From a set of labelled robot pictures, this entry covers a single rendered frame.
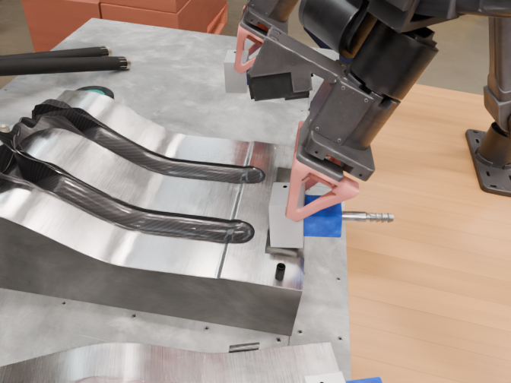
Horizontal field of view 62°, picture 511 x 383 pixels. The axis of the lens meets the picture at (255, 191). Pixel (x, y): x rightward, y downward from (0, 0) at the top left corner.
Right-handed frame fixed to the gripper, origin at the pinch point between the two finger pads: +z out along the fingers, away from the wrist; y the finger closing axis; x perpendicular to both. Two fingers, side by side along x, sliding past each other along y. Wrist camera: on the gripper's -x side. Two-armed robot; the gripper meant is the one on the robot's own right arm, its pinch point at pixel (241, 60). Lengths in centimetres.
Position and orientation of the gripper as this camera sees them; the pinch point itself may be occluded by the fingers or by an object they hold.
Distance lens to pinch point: 72.6
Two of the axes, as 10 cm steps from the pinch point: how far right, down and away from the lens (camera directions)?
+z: -4.9, 6.3, 6.0
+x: 8.7, 4.0, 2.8
